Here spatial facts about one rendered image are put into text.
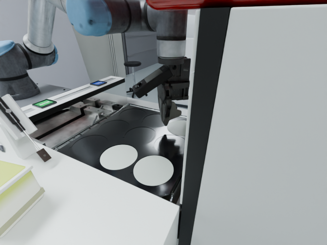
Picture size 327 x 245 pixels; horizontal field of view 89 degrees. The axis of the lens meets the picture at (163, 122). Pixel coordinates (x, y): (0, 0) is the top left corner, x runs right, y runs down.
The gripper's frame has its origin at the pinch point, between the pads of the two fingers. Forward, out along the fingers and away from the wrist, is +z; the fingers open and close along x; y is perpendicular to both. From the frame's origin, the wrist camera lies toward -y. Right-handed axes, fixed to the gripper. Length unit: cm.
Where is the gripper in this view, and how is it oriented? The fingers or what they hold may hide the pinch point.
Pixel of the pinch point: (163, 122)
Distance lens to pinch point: 54.4
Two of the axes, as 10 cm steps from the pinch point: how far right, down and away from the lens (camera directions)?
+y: 9.5, -1.6, 2.7
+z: 0.0, 8.6, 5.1
